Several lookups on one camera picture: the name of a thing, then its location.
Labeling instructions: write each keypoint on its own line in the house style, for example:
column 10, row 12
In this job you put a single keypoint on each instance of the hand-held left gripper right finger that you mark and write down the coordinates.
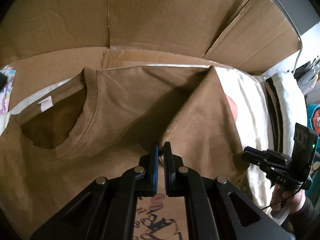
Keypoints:
column 167, row 172

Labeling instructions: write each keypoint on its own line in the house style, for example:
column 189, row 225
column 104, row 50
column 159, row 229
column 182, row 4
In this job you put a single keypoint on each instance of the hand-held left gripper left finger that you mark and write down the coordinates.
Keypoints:
column 155, row 170

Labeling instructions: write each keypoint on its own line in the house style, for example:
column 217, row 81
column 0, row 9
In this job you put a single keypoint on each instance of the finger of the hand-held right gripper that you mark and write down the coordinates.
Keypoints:
column 252, row 158
column 252, row 150

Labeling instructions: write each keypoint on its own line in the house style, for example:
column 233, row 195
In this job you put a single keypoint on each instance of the brown printed t-shirt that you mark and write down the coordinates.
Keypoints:
column 125, row 105

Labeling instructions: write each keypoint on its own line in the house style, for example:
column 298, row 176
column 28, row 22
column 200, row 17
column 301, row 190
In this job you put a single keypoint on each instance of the person's right forearm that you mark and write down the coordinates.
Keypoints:
column 305, row 220

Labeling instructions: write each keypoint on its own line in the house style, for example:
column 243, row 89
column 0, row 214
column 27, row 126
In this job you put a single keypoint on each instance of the person's right hand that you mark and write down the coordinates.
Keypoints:
column 297, row 201

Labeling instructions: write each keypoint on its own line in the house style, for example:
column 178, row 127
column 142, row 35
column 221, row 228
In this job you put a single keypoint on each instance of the teal patterned blanket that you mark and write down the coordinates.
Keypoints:
column 315, row 115

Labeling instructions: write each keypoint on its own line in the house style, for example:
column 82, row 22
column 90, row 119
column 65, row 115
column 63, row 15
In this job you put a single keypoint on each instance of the cream bear print blanket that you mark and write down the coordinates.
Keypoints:
column 250, row 105

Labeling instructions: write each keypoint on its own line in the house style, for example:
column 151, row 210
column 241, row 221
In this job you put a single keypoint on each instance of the folded black garment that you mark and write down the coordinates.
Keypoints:
column 271, row 105

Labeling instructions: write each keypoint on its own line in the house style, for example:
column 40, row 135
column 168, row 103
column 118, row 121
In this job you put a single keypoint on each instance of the folded white sweatshirt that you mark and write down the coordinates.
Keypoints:
column 290, row 100

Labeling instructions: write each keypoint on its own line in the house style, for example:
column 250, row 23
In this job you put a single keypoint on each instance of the brown cardboard sheet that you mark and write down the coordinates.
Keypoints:
column 162, row 17

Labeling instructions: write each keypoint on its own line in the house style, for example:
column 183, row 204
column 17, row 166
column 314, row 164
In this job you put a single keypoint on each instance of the colourful patterned cloth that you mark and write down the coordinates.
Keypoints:
column 7, row 90

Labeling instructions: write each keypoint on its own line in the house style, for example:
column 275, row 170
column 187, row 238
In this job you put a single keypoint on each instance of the black cloth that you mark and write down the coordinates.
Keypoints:
column 2, row 82

